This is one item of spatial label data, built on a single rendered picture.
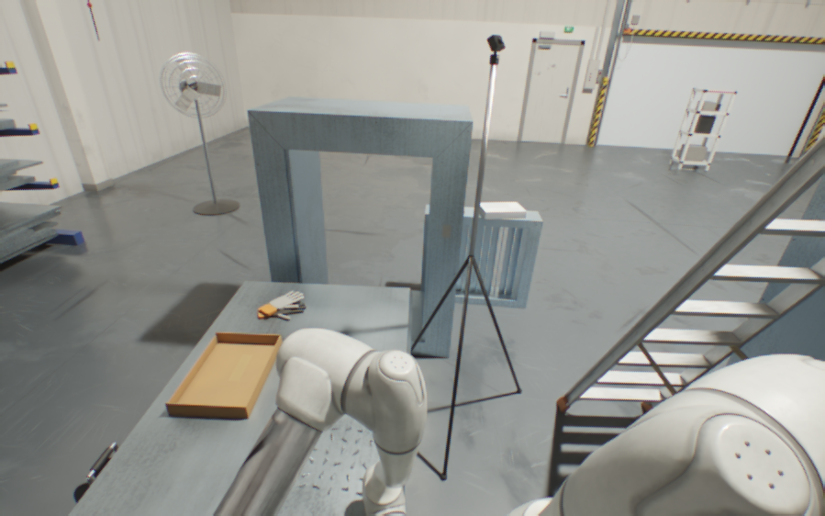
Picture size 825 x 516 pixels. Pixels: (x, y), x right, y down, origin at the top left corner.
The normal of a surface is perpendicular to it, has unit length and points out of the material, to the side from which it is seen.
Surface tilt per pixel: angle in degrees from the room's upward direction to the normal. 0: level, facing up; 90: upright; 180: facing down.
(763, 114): 90
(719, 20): 90
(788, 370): 13
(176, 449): 0
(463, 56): 90
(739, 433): 27
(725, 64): 90
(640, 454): 64
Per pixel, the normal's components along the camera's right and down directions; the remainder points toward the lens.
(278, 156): -0.08, 0.46
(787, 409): -0.04, -0.75
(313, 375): -0.27, -0.41
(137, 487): 0.04, -0.89
